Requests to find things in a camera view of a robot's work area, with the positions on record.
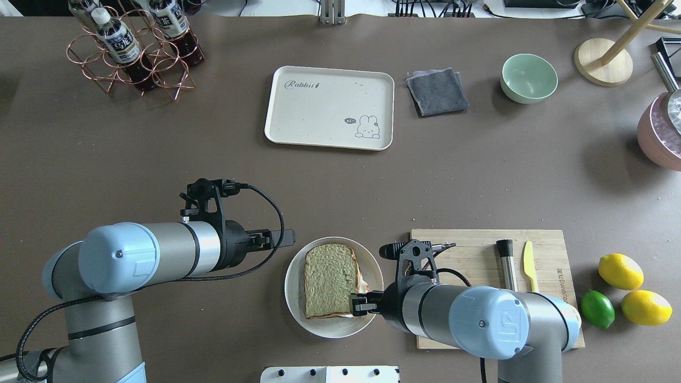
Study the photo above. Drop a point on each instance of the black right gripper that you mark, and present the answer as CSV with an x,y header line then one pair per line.
x,y
391,305

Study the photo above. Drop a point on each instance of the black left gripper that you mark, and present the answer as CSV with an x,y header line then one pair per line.
x,y
233,244

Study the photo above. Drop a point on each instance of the bread slice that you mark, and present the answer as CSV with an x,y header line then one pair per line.
x,y
331,274

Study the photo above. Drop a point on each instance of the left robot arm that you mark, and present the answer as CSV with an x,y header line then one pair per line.
x,y
108,267

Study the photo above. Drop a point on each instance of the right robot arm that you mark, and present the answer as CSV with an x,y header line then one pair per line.
x,y
526,333

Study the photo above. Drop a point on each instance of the cream rabbit tray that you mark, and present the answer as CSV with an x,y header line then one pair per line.
x,y
331,107

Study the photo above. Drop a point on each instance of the wine glass rack tray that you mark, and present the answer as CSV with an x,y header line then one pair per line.
x,y
669,48

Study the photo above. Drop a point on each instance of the fried egg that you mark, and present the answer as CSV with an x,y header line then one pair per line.
x,y
362,285

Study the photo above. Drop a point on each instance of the white round plate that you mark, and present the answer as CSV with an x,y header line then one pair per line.
x,y
337,326

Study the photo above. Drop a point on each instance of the bamboo cutting board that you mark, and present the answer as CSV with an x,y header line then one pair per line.
x,y
475,256

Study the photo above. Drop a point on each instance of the steel muddler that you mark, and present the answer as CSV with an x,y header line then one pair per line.
x,y
505,251

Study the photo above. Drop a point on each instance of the yellow plastic knife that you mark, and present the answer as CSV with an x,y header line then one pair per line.
x,y
529,268

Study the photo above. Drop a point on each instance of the grey folded cloth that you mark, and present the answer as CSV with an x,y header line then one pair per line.
x,y
437,92

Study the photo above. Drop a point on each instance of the green lime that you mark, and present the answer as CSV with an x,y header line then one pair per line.
x,y
597,309

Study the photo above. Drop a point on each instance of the tea bottle two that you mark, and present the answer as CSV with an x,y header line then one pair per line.
x,y
172,21

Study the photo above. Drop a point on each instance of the tea bottle one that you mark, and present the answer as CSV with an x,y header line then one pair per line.
x,y
124,48

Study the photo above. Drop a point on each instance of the yellow lemon far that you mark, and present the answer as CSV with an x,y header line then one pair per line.
x,y
620,271

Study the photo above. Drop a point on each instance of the yellow lemon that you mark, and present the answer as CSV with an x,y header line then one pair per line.
x,y
644,307
620,271

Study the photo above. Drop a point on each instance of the green ceramic bowl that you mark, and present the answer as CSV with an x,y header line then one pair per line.
x,y
528,78

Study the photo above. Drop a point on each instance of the yellow lemon near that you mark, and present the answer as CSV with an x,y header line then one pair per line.
x,y
644,307

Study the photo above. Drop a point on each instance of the tea bottle three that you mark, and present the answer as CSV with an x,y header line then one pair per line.
x,y
82,10

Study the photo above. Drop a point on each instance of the pink bowl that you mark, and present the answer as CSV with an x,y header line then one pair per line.
x,y
657,137

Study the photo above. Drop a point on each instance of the wooden cup stand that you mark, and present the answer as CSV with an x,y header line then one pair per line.
x,y
607,63

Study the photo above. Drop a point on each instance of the clear ice cubes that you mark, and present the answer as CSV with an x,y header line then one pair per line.
x,y
673,109

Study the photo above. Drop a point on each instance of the metal ice scoop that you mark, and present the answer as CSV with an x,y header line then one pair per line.
x,y
667,78

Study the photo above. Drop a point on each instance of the copper wire bottle rack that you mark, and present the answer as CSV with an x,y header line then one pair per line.
x,y
148,45

